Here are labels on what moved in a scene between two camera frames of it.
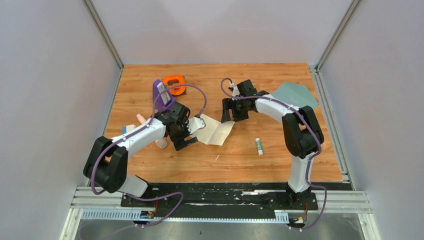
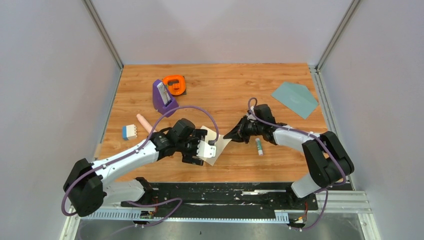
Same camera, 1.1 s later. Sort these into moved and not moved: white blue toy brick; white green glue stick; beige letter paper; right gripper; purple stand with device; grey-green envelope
Moved: right gripper; beige letter paper
Not moved: white green glue stick; grey-green envelope; white blue toy brick; purple stand with device
